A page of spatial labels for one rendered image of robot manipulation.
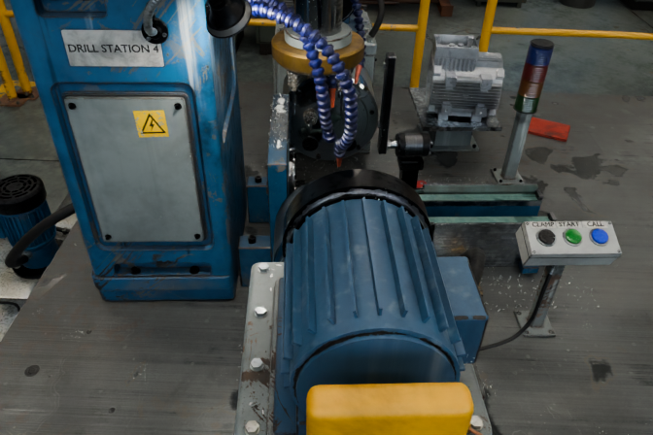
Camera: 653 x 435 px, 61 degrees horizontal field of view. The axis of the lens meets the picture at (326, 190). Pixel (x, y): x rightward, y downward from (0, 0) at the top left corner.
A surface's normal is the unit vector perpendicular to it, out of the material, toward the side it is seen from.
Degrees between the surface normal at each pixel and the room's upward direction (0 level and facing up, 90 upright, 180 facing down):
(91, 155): 90
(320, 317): 40
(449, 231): 90
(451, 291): 0
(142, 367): 0
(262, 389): 0
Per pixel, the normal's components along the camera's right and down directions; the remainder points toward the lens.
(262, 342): 0.02, -0.81
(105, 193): 0.04, 0.59
